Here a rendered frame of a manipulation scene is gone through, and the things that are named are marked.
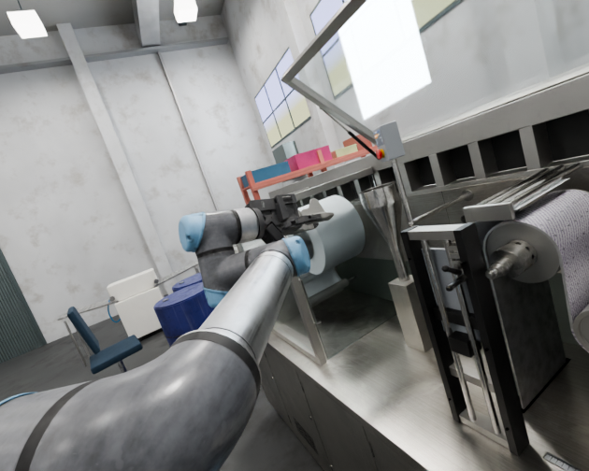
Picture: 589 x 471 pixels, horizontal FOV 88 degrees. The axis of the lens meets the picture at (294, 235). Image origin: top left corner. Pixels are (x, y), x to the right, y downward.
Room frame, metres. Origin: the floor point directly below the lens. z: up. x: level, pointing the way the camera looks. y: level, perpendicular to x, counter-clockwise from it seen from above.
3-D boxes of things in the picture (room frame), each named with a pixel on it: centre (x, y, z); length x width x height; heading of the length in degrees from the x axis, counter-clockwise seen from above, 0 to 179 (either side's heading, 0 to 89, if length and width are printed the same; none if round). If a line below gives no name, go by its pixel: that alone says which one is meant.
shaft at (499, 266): (0.59, -0.37, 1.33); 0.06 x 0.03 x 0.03; 115
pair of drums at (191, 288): (3.53, 1.34, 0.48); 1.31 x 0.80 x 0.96; 18
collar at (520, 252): (0.62, -0.42, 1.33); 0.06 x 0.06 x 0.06; 25
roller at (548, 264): (0.68, -0.56, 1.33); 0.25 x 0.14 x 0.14; 115
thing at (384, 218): (1.10, -0.34, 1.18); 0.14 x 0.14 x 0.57
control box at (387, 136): (0.91, -0.34, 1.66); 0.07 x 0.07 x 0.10; 0
